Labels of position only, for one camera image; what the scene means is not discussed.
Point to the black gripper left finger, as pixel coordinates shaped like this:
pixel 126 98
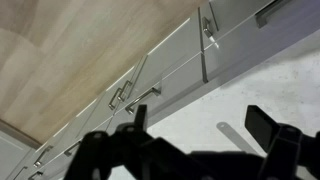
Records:
pixel 110 153

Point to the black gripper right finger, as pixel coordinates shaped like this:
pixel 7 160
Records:
pixel 283 150

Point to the grey flat utensil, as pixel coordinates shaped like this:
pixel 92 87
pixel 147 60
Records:
pixel 235 136

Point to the white base cabinet door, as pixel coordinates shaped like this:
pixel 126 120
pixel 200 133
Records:
pixel 233 13
pixel 101 106
pixel 173 46
pixel 63 138

